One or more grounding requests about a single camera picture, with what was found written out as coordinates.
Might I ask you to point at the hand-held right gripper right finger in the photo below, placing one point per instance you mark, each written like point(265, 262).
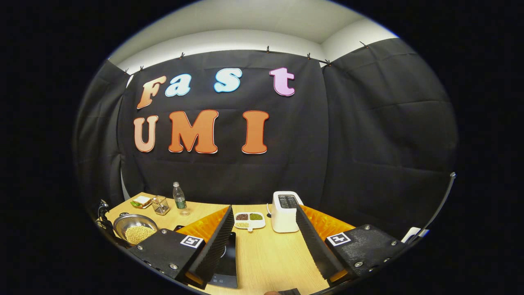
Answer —
point(315, 246)

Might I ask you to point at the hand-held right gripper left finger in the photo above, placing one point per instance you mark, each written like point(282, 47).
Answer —
point(213, 246)

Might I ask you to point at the black induction cooktop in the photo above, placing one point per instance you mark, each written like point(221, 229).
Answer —
point(227, 266)

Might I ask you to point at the heap of soybeans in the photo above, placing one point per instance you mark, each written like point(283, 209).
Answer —
point(139, 234)

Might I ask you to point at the white toaster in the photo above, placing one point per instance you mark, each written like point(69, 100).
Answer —
point(282, 219)

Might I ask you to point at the sandwich with lettuce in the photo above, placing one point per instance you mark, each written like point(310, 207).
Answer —
point(142, 200)

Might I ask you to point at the white divided dish of beans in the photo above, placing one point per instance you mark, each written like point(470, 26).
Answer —
point(250, 221)

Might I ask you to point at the clear plastic water bottle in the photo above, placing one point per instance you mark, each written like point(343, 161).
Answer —
point(179, 200)

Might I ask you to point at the black backdrop cloth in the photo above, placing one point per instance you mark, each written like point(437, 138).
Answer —
point(254, 176)

